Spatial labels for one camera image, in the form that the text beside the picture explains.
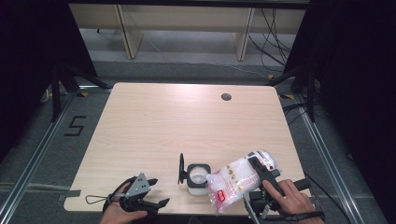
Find black floor cable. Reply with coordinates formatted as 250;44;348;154
304;171;354;224

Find grey tape strip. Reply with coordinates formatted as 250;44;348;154
57;189;82;202

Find person's right hand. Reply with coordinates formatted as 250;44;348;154
262;178;325;223

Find black floor cables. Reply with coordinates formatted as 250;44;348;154
281;101;326;126

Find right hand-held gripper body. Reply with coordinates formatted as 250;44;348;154
247;177;312;220

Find white floor cable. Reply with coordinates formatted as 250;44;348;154
199;61;271;79

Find light wooden shelf unit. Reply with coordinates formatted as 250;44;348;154
68;3;307;62

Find black curtain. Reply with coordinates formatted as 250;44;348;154
283;0;396;223
0;0;98;160

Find clear jar with black lid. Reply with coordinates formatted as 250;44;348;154
177;152;213;196

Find red and white sugar pouch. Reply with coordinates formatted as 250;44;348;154
205;149;278;217

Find black metal stand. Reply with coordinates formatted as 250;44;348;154
265;65;318;123
50;62;110;122

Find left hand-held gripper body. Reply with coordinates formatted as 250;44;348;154
120;172;161;217

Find bundle of black hanging cables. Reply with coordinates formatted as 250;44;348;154
247;7;297;73

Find black wrist strap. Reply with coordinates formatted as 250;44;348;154
104;175;138;213
264;210;326;223

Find thin grey cord loop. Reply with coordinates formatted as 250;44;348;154
85;194;110;205

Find person's left hand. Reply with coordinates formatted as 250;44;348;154
99;182;149;224

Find metal floor rail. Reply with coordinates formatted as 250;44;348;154
297;94;367;224
0;90;78;224

